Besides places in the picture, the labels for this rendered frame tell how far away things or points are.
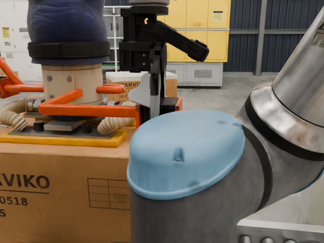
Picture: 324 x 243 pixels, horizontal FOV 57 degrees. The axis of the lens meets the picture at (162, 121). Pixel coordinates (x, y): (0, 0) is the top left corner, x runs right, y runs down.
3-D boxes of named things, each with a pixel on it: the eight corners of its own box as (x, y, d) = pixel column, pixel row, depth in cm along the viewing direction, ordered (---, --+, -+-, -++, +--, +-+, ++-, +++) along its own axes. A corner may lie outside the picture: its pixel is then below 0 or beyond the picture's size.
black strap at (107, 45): (119, 53, 96) (119, 40, 95) (93, 59, 74) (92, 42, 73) (53, 53, 99) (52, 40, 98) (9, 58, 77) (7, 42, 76)
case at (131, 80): (114, 121, 268) (112, 77, 257) (107, 111, 305) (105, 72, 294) (176, 116, 286) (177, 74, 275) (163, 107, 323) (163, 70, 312)
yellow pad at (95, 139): (127, 136, 86) (126, 119, 85) (117, 148, 77) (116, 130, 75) (19, 131, 91) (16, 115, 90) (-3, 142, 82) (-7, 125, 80)
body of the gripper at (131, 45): (128, 70, 63) (128, 9, 59) (169, 71, 62) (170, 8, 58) (119, 74, 56) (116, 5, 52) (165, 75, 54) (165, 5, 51)
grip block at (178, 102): (182, 119, 65) (182, 96, 63) (179, 131, 57) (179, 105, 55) (144, 118, 66) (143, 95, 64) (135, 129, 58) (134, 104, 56)
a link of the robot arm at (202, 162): (110, 226, 35) (104, 115, 31) (196, 193, 43) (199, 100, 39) (171, 296, 26) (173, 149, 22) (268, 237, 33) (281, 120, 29)
